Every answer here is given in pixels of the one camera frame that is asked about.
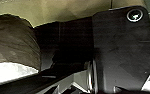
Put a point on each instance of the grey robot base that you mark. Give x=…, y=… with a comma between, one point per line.
x=124, y=50

